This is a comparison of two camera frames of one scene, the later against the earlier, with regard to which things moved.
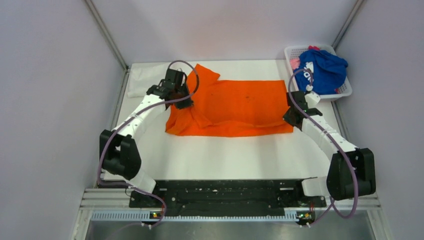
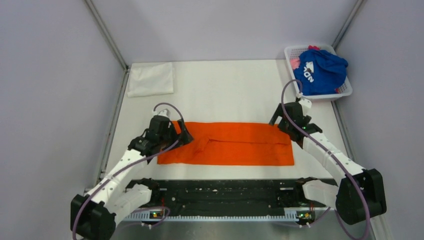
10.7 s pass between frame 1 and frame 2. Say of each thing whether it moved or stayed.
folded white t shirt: stayed
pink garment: stayed
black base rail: stayed
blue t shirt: stayed
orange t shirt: moved
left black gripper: moved
